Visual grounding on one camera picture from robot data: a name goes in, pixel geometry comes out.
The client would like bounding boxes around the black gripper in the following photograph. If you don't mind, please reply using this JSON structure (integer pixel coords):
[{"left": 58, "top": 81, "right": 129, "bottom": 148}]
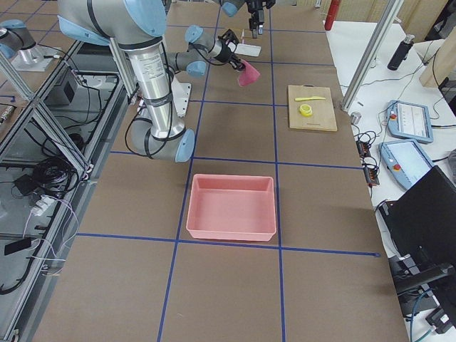
[
  {"left": 217, "top": 29, "right": 246, "bottom": 71},
  {"left": 246, "top": 0, "right": 275, "bottom": 38}
]

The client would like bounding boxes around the pink fleece cloth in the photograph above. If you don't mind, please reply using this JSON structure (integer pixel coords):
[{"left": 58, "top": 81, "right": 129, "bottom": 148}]
[{"left": 237, "top": 60, "right": 261, "bottom": 87}]

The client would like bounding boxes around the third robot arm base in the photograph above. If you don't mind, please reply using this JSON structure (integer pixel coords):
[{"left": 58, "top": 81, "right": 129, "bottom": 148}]
[{"left": 1, "top": 19, "right": 54, "bottom": 72}]

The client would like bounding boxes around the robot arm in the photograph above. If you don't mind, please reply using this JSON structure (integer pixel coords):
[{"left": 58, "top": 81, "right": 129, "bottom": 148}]
[
  {"left": 58, "top": 1, "right": 247, "bottom": 162},
  {"left": 216, "top": 0, "right": 276, "bottom": 39}
]

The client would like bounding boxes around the black water bottle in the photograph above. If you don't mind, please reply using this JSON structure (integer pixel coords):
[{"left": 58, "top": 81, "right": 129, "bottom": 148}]
[{"left": 387, "top": 34, "right": 415, "bottom": 71}]

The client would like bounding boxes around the white rectangular tray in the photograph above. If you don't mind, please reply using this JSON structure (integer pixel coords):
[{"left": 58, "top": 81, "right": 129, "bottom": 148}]
[{"left": 234, "top": 43, "right": 261, "bottom": 57}]

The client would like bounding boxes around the red fire extinguisher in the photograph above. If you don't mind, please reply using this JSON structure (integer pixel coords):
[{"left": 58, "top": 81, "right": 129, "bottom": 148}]
[{"left": 324, "top": 0, "right": 341, "bottom": 31}]

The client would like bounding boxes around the yellow plastic knife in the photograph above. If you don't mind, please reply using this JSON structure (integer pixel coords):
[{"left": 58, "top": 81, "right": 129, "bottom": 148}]
[{"left": 294, "top": 96, "right": 326, "bottom": 102}]

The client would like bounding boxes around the yellow toy lemon slice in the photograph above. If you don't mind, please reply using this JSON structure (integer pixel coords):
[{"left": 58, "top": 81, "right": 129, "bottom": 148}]
[{"left": 299, "top": 103, "right": 313, "bottom": 118}]

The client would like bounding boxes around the pink plastic bin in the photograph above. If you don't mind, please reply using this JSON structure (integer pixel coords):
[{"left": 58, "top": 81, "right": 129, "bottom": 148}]
[{"left": 186, "top": 174, "right": 277, "bottom": 242}]

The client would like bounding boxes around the far blue teach pendant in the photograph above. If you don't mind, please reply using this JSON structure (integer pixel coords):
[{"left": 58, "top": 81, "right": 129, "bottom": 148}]
[{"left": 386, "top": 100, "right": 434, "bottom": 144}]

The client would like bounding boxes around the blue teach pendant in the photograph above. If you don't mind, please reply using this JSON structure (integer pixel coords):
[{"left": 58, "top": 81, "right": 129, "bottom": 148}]
[
  {"left": 386, "top": 100, "right": 434, "bottom": 144},
  {"left": 379, "top": 139, "right": 435, "bottom": 190}
]

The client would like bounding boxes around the near blue teach pendant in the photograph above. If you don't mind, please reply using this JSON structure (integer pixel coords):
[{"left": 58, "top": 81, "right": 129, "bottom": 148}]
[{"left": 379, "top": 139, "right": 435, "bottom": 190}]

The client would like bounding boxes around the black laptop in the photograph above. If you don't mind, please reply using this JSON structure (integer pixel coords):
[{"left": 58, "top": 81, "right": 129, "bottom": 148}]
[{"left": 380, "top": 166, "right": 455, "bottom": 265}]

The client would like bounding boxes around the black phone on table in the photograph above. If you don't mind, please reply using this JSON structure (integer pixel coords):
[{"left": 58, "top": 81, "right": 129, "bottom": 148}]
[{"left": 4, "top": 237, "right": 31, "bottom": 256}]

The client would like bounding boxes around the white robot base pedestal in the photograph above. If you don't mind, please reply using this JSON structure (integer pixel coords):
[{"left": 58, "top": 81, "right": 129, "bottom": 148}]
[{"left": 135, "top": 80, "right": 192, "bottom": 117}]

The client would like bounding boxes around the aluminium frame post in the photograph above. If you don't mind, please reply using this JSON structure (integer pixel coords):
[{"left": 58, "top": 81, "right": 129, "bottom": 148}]
[{"left": 341, "top": 0, "right": 404, "bottom": 112}]

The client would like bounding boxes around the black cable bundle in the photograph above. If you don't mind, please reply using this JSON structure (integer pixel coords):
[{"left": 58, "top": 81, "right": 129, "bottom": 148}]
[{"left": 10, "top": 133, "right": 88, "bottom": 200}]

